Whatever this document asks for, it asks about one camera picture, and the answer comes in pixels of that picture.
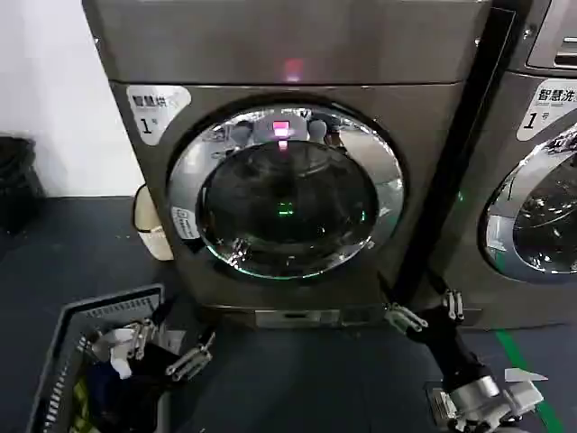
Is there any round glass dryer door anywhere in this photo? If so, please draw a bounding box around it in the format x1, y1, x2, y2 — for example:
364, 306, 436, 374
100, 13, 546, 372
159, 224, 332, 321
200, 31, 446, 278
166, 101, 406, 284
476, 107, 577, 286

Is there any green floor tape strip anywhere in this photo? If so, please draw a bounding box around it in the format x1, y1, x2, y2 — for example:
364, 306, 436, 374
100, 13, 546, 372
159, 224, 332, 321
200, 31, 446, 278
494, 327, 565, 433

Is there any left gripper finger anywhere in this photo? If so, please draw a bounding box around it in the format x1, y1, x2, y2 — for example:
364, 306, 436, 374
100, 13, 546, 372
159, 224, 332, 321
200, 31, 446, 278
127, 296, 173, 361
165, 331, 217, 381

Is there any grey front-load dryer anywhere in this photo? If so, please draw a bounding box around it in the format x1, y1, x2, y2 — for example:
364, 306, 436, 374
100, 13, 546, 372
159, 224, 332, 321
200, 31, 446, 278
80, 0, 492, 330
432, 0, 577, 333

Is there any yellow-green cloth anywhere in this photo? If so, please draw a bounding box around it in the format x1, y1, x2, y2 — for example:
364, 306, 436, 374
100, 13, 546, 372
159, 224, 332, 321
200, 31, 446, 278
70, 373, 92, 433

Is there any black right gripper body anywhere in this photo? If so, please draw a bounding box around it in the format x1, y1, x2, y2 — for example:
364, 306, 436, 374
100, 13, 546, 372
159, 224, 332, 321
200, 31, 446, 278
407, 306, 487, 390

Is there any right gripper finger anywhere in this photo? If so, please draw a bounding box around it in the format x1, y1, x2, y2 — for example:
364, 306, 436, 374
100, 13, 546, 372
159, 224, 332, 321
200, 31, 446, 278
386, 302, 429, 337
443, 290, 465, 323

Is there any dark clothes pile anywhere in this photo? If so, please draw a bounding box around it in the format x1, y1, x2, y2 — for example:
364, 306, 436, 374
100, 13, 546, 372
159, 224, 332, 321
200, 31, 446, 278
84, 342, 182, 433

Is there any small white door sticker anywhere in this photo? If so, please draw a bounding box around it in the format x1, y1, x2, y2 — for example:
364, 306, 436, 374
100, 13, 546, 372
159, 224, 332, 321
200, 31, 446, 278
170, 205, 202, 242

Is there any white number label sticker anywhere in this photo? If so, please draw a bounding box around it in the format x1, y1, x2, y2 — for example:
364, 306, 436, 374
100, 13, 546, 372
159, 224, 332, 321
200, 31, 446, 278
516, 78, 577, 143
125, 84, 192, 147

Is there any beige plastic container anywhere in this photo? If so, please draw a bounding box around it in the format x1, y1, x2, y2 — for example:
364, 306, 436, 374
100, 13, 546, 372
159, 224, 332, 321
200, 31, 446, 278
132, 182, 175, 263

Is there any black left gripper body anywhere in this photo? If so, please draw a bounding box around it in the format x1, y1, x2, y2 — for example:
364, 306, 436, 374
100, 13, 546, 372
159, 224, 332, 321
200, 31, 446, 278
129, 345, 180, 399

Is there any grey plastic laundry basket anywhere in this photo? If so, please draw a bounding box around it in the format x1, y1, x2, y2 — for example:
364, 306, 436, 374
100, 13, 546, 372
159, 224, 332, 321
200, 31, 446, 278
25, 282, 185, 433

